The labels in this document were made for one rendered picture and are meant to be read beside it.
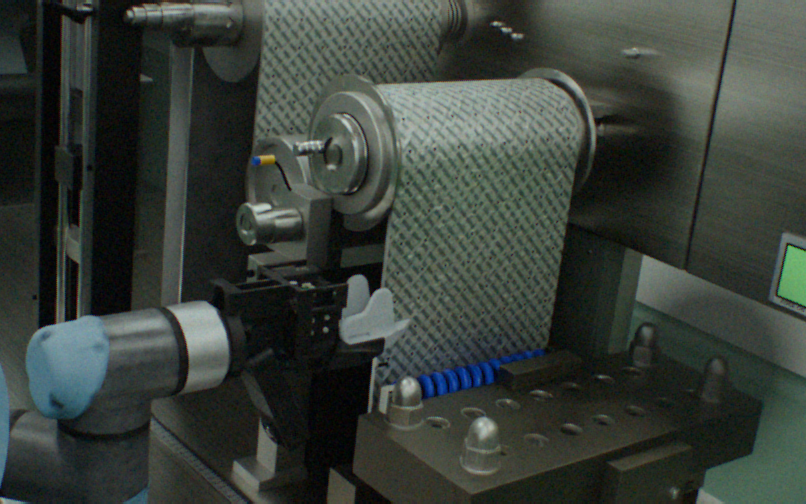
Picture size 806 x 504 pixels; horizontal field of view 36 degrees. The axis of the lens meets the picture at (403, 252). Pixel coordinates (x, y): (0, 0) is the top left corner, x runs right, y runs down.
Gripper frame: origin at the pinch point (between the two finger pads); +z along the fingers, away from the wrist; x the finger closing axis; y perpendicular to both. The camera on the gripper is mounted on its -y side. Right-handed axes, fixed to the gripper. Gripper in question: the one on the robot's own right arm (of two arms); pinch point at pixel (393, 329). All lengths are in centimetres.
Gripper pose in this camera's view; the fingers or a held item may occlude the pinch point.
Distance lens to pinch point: 118.6
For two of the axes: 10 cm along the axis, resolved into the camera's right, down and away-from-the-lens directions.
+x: -6.1, -3.1, 7.3
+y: 1.1, -9.4, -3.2
